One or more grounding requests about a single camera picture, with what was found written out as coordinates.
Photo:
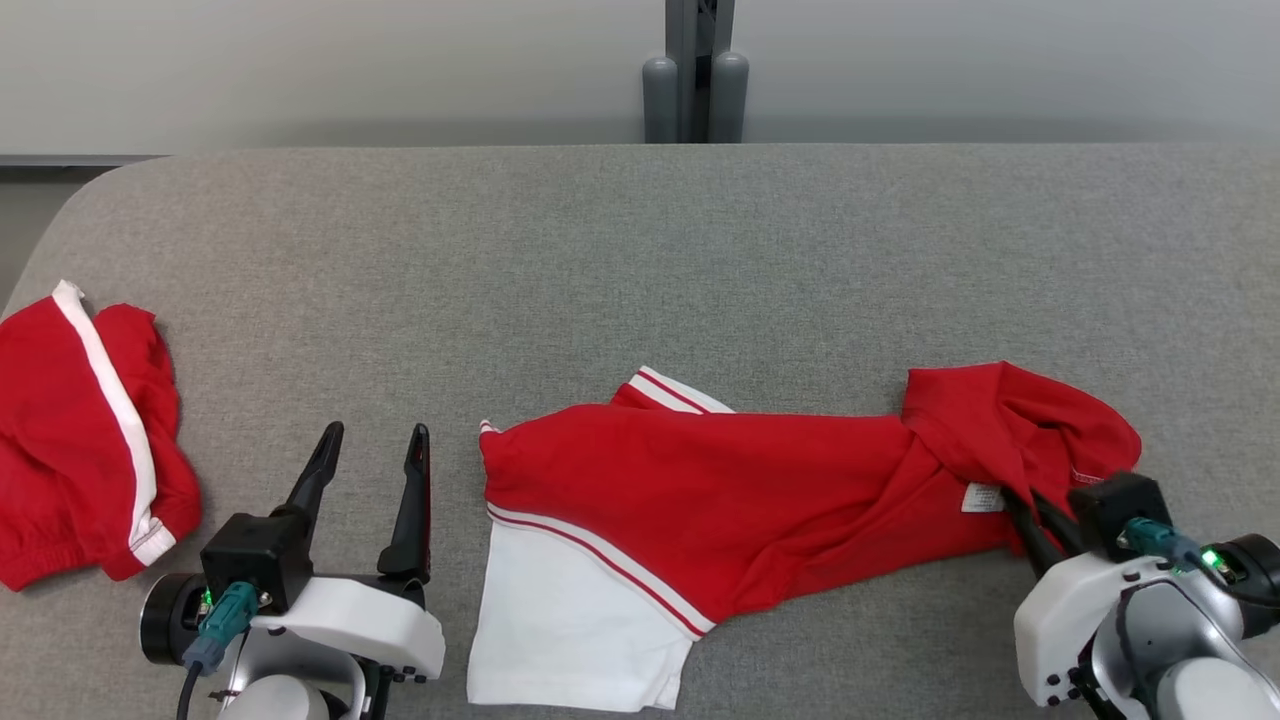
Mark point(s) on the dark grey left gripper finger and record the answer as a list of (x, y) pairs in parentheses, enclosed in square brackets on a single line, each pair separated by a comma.
[(415, 520), (322, 470)]

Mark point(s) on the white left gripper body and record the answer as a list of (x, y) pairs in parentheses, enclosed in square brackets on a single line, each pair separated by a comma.
[(360, 615)]

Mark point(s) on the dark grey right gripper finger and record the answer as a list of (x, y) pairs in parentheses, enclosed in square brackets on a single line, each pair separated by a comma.
[(1062, 530), (1030, 540)]

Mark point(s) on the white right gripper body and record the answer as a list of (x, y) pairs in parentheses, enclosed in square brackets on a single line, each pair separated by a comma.
[(1060, 620)]

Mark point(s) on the red and white striped shirt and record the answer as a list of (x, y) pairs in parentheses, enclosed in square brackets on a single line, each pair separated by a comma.
[(760, 490)]

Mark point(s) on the red shorts with white stripe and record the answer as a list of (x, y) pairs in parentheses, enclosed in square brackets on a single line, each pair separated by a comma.
[(60, 450)]

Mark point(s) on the grey fabric covered table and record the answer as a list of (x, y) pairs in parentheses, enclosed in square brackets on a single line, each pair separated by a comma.
[(640, 270)]

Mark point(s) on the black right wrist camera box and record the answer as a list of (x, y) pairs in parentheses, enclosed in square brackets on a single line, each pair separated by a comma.
[(1120, 510)]

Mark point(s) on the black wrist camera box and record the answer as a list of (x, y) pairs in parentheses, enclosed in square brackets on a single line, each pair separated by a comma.
[(255, 560), (1120, 510)]

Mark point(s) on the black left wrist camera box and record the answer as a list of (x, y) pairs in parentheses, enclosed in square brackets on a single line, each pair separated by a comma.
[(255, 560)]

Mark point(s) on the grey double partition post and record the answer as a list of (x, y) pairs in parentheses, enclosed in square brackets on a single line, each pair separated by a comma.
[(690, 70)]

